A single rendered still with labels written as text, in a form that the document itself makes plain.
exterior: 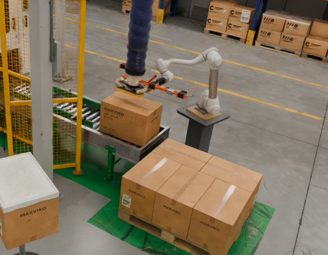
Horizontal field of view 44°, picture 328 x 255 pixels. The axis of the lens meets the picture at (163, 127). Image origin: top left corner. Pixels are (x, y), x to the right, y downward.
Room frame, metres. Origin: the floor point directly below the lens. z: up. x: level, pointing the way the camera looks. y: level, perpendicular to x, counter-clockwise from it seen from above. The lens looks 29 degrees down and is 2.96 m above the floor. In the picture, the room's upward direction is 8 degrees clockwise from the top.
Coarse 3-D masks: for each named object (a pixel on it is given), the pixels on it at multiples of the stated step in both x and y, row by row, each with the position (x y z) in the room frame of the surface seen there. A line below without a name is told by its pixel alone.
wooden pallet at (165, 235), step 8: (120, 208) 3.29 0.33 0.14; (120, 216) 3.28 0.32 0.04; (128, 216) 3.24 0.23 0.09; (136, 216) 3.20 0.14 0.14; (248, 216) 3.62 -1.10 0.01; (136, 224) 3.21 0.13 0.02; (144, 224) 3.23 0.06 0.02; (152, 224) 3.12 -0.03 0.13; (152, 232) 3.13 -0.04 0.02; (160, 232) 3.14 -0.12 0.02; (168, 232) 3.05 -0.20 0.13; (240, 232) 3.31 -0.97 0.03; (168, 240) 3.04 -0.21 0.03; (176, 240) 3.06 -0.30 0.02; (184, 240) 2.97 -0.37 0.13; (184, 248) 2.97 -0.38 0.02; (192, 248) 2.98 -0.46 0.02; (200, 248) 3.00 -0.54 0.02
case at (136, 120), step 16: (112, 96) 4.28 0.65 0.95; (128, 96) 4.34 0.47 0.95; (112, 112) 4.06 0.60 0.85; (128, 112) 3.98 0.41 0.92; (144, 112) 3.98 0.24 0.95; (160, 112) 4.23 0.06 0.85; (112, 128) 4.05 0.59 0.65; (128, 128) 3.98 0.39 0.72; (144, 128) 3.91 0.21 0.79; (144, 144) 3.90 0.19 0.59
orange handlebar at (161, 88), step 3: (123, 75) 4.23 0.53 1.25; (126, 75) 4.25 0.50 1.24; (141, 81) 4.13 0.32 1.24; (147, 81) 4.15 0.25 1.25; (147, 84) 4.09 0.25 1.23; (156, 87) 4.05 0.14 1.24; (159, 87) 4.04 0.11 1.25; (162, 87) 4.05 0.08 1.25; (165, 87) 4.06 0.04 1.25; (162, 90) 4.02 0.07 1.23; (165, 90) 4.00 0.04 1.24; (174, 93) 3.96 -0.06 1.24; (186, 96) 3.93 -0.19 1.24
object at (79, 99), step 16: (0, 0) 3.62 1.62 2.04; (80, 0) 3.97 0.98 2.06; (0, 16) 3.62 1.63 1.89; (80, 16) 3.96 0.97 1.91; (0, 32) 3.61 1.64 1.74; (80, 32) 3.96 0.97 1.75; (80, 48) 3.96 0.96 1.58; (16, 64) 3.70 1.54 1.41; (64, 64) 3.92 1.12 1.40; (80, 64) 3.96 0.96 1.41; (80, 80) 3.97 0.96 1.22; (80, 96) 3.97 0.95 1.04; (80, 112) 3.97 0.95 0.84; (64, 128) 3.92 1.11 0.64; (80, 128) 3.97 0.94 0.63; (16, 144) 3.68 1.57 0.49; (80, 144) 3.98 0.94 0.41
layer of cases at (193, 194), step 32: (160, 160) 3.69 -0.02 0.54; (192, 160) 3.78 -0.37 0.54; (224, 160) 3.88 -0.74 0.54; (128, 192) 3.26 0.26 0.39; (160, 192) 3.13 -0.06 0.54; (192, 192) 3.20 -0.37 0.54; (224, 192) 3.28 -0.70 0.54; (256, 192) 3.62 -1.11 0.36; (160, 224) 3.09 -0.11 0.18; (192, 224) 2.96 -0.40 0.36; (224, 224) 2.83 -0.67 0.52
